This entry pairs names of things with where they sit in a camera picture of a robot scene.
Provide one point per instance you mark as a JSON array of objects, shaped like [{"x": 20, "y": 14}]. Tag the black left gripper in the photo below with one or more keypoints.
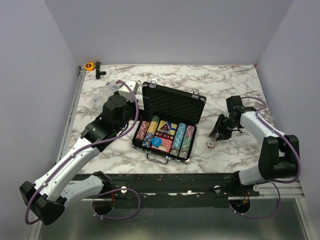
[{"x": 146, "y": 114}]

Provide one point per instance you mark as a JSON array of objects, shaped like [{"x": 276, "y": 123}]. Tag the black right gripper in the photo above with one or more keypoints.
[{"x": 223, "y": 134}]

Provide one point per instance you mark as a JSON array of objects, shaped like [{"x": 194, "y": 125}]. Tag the white red poker chip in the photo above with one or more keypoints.
[{"x": 210, "y": 144}]

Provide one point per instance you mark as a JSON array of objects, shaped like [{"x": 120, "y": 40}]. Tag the blue small blind button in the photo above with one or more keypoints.
[{"x": 156, "y": 142}]

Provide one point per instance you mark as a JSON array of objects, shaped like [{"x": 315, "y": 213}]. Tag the red playing card deck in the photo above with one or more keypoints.
[{"x": 165, "y": 147}]

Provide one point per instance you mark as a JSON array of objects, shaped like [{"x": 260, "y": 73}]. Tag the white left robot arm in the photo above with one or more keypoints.
[{"x": 47, "y": 198}]

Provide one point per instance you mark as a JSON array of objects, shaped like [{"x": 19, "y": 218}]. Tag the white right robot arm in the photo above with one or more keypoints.
[{"x": 279, "y": 158}]

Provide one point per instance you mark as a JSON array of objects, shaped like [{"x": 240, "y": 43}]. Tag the boxed card deck in case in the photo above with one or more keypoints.
[{"x": 167, "y": 127}]

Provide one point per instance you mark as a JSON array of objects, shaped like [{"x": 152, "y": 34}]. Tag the black poker chip case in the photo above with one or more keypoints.
[{"x": 177, "y": 106}]

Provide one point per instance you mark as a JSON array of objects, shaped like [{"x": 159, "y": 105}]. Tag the red dice row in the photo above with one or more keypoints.
[{"x": 166, "y": 136}]

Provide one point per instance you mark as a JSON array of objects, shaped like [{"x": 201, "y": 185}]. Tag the clear plastic organizer box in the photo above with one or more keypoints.
[{"x": 102, "y": 96}]

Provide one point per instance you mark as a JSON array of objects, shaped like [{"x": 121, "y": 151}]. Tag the black T-shaped tool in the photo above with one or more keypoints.
[{"x": 98, "y": 72}]

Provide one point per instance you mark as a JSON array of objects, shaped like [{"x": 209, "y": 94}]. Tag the orange tape measure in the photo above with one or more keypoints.
[{"x": 90, "y": 66}]

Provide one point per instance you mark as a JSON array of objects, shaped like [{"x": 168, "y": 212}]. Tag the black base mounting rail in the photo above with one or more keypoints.
[{"x": 175, "y": 190}]

